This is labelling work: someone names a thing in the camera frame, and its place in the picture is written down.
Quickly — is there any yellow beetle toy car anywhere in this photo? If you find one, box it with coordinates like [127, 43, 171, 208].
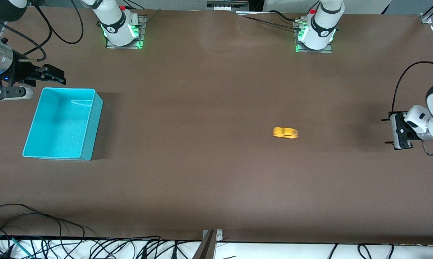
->
[272, 127, 299, 140]

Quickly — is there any teal plastic storage bin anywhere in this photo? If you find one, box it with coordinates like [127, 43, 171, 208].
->
[22, 87, 103, 161]

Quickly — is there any white lower shelf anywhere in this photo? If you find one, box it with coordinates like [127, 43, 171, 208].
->
[0, 237, 433, 259]

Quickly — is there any grey power strip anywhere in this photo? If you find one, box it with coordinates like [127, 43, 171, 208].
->
[206, 0, 250, 11]

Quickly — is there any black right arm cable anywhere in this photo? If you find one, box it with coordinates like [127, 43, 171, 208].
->
[0, 0, 84, 62]

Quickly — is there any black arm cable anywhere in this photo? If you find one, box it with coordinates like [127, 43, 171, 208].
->
[391, 61, 433, 156]
[0, 0, 84, 62]

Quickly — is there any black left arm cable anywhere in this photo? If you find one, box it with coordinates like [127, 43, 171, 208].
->
[391, 61, 433, 156]

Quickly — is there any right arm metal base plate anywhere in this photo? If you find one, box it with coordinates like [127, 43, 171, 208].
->
[106, 14, 147, 49]

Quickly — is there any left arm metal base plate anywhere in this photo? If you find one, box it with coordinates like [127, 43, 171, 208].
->
[295, 20, 333, 54]

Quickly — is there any aluminium corner bracket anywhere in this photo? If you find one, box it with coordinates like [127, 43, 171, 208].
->
[419, 7, 433, 25]

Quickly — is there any black looped floor cable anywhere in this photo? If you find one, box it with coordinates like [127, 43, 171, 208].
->
[0, 204, 95, 240]

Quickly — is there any black base supply cable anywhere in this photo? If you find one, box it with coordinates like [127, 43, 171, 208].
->
[238, 10, 302, 32]

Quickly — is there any metal table edge bracket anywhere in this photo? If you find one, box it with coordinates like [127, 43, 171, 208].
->
[193, 229, 224, 259]

